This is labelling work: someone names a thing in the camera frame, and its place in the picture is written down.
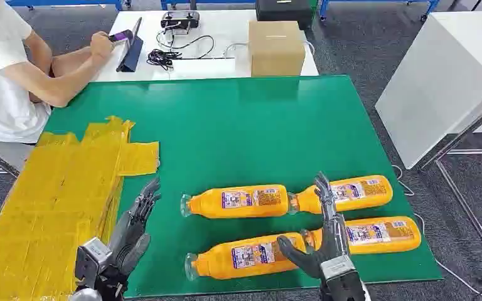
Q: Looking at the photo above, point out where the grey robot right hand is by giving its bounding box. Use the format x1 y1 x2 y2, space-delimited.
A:
276 171 352 279

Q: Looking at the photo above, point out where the person's right hand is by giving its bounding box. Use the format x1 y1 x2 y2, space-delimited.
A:
90 31 115 61

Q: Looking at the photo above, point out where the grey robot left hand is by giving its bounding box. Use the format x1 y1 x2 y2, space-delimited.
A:
107 177 163 276

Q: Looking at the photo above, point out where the phone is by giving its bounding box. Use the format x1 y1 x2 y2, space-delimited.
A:
108 29 134 45

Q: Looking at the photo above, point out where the orange drink bottle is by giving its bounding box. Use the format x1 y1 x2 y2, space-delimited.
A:
287 174 394 216
180 184 292 219
300 215 422 255
184 231 308 282

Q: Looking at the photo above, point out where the tablet with dark cover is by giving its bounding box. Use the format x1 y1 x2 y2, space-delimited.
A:
115 17 144 73

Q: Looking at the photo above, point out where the black controller device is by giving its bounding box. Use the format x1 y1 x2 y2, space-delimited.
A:
160 11 201 35

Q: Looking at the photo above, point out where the yellow taped sheet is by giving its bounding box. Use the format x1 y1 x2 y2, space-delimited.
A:
0 115 161 301

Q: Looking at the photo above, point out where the person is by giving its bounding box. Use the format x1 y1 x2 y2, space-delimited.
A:
0 0 55 145

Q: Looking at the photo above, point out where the green table mat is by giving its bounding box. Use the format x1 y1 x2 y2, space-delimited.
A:
41 75 444 299

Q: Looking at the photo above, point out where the cardboard box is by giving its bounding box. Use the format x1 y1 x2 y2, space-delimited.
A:
247 20 307 78

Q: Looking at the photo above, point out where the large white board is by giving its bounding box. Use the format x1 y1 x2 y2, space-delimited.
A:
375 16 482 171

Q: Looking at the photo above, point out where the black case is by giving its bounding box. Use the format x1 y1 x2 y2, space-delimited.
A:
255 0 314 31

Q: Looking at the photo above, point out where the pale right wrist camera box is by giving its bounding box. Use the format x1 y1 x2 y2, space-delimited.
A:
319 255 357 282

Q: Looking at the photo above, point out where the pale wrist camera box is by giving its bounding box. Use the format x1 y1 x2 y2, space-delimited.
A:
319 255 357 282
74 237 114 287

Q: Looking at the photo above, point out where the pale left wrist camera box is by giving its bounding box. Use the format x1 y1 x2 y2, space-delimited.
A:
74 237 114 287

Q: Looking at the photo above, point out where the blue metal frame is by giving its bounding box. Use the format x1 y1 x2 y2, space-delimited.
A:
319 0 441 23
161 0 259 11
6 0 124 12

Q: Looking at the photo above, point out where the black cable bundle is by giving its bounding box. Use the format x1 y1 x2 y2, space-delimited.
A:
147 48 183 71

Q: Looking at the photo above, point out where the black looped cable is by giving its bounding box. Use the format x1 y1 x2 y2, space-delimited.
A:
156 29 216 60

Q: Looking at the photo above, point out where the white thin cable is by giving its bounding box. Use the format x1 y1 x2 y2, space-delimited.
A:
222 40 316 58

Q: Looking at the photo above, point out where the grey metal frame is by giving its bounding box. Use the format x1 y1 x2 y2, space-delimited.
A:
417 89 482 277

